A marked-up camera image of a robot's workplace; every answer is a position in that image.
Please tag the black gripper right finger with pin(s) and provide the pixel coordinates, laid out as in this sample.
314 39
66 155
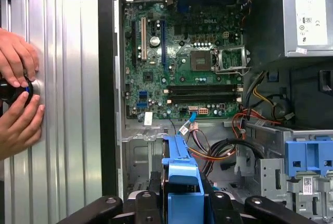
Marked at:
221 208

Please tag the grey power supply unit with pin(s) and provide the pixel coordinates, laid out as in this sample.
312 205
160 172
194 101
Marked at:
288 26

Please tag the silver coin cell battery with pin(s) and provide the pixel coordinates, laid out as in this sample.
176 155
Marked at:
154 41

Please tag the grey metal drive cage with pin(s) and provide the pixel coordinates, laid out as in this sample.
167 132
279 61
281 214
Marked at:
270 177

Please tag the black open PC case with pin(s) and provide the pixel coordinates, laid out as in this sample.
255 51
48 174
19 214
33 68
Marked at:
106 78

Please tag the hard disk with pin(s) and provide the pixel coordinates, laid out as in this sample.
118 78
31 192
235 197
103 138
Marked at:
182 172

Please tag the white expansion slot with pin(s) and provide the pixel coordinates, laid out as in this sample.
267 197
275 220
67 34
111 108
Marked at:
143 39

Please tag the blue plastic drive latch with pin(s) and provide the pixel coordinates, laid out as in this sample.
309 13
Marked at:
296 151

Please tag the person's right hand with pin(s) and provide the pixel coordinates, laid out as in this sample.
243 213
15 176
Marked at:
20 127

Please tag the metal socket cover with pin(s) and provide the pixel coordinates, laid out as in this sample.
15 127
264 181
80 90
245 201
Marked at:
231 69

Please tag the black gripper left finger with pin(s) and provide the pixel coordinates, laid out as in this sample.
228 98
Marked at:
147 208

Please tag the black expansion slot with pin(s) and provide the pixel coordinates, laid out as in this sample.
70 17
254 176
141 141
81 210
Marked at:
133 47

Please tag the person's left hand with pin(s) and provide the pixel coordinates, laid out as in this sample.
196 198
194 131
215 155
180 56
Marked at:
18 57

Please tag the CPU socket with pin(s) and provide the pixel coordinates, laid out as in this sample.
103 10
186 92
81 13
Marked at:
201 61

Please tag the green motherboard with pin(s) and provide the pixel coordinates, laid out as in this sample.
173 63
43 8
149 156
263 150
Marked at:
156 83

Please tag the black plastic latch block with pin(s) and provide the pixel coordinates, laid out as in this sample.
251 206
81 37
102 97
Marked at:
326 83

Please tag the blue expansion slot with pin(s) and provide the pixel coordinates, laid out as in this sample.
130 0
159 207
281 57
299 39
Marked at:
163 47

